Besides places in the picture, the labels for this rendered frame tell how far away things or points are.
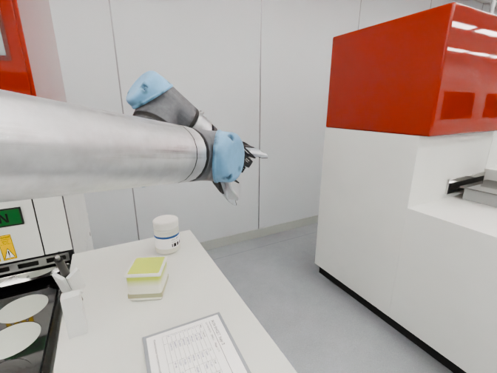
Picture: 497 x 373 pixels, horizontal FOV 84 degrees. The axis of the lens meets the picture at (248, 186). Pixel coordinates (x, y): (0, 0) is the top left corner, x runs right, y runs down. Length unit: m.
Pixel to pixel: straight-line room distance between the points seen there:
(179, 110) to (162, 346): 0.42
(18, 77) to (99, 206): 1.74
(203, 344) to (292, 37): 2.73
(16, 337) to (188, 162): 0.60
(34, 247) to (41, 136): 0.75
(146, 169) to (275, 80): 2.57
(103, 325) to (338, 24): 3.19
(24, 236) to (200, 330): 0.56
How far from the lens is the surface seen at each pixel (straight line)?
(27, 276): 0.98
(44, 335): 0.80
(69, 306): 0.61
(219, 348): 0.55
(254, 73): 2.69
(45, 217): 0.92
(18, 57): 0.82
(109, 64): 2.36
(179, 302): 0.66
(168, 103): 0.51
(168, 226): 0.80
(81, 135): 0.24
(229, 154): 0.38
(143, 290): 0.66
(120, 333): 0.63
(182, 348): 0.56
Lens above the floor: 1.37
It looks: 16 degrees down
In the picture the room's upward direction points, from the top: straight up
